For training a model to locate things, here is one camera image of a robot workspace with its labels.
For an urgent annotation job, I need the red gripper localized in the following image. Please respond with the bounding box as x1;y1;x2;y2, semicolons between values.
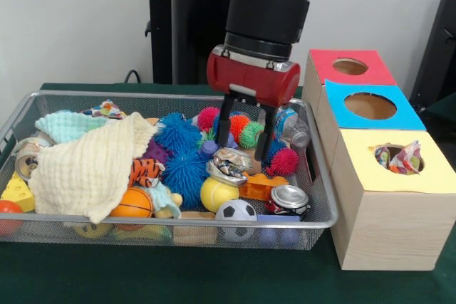
206;45;301;162

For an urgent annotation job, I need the long polka dot cloth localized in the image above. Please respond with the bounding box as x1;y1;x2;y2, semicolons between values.
82;100;128;120

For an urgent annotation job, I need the multicolour patterned cloth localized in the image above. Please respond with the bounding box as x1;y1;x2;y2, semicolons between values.
373;140;423;176

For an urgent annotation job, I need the cream knitted cloth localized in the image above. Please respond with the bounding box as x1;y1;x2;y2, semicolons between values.
28;113;157;224

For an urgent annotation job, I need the clear mesh bin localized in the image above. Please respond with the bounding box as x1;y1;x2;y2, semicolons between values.
0;90;339;251

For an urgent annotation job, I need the wooden box with three holes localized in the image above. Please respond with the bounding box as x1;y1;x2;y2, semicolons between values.
301;49;456;271

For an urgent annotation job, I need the blue spiky rubber ball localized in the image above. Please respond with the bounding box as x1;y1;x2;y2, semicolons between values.
155;112;204;155
162;149;211;209

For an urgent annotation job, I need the yellow tennis ball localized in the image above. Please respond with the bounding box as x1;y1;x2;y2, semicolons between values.
199;177;240;214

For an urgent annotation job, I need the crushed red drink can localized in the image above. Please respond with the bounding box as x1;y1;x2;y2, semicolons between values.
266;184;312;218

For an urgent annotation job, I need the black and white soccer ball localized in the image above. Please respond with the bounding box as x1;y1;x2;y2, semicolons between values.
216;199;259;243

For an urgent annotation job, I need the striped tiger plush toy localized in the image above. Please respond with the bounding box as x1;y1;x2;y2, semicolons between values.
128;158;166;189

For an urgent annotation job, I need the orange toy basketball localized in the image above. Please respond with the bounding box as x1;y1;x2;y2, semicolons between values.
110;189;154;219

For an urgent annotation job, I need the mint green cloth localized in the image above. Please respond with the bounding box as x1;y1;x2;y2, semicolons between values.
36;110;108;145

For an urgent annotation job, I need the black monitor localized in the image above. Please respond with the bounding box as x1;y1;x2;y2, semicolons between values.
410;0;456;123

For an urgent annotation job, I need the silver drink can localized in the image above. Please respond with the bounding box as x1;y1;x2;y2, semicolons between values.
13;137;43;182

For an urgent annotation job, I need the yellow cheese wedge toy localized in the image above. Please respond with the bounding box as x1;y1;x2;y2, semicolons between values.
0;172;35;214

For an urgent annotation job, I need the red ball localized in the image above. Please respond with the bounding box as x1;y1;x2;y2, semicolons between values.
0;200;24;237

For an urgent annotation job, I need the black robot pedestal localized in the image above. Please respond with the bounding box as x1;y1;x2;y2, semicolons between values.
138;0;286;85

